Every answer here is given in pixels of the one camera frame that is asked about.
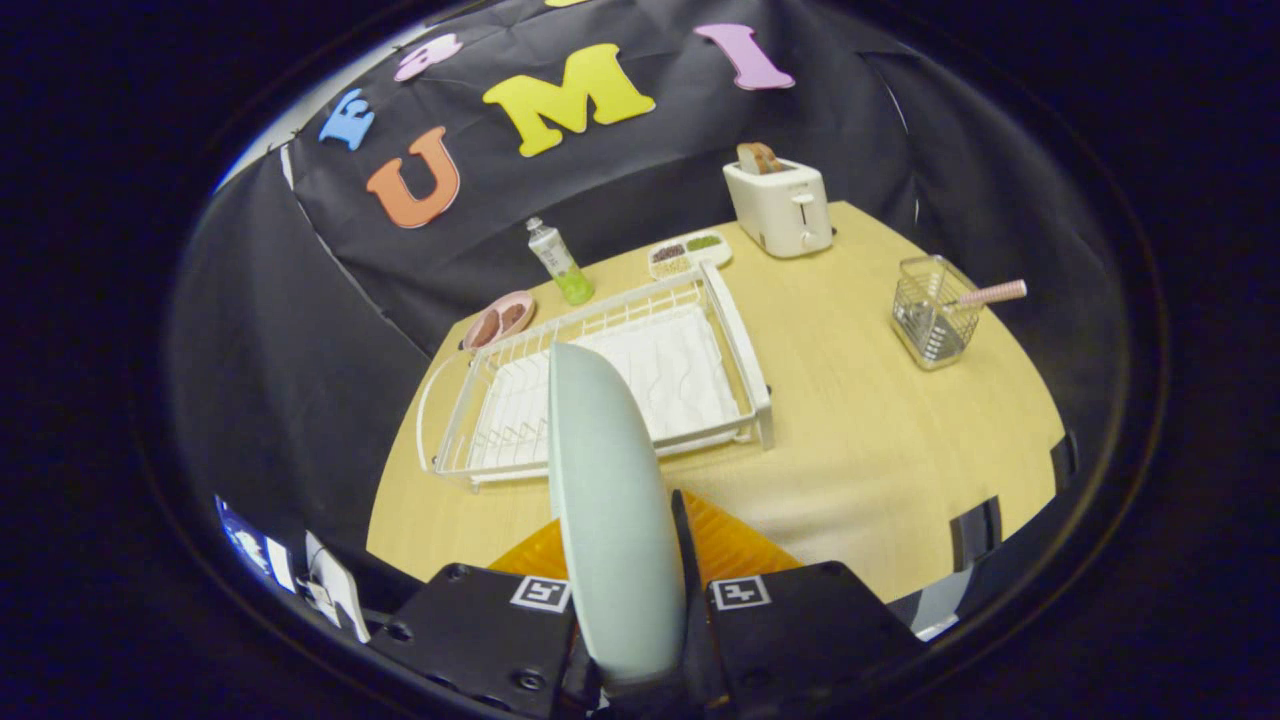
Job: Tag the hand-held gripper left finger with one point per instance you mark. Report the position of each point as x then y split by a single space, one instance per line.
470 640

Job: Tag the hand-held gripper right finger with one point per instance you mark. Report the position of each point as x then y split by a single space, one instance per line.
800 630

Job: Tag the pale green plate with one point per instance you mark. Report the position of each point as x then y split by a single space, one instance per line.
610 500

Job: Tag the pink plate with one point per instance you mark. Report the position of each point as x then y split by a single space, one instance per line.
522 297

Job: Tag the white paper sheet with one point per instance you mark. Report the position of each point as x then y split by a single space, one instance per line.
340 595

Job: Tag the black table edge clamp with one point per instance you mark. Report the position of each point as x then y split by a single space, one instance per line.
975 535
1063 462

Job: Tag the black backdrop cloth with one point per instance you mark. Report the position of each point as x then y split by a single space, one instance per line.
300 400

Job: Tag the brown food piece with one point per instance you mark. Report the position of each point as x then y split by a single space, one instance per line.
485 328
512 317

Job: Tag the white divided seed tray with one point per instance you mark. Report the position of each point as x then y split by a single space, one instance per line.
712 255

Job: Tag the clear bottle with green liquid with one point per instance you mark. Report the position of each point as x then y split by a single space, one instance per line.
560 262

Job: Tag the white toaster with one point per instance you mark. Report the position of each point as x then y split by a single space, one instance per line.
780 210

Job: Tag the brown toast slice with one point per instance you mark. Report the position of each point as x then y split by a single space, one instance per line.
758 157

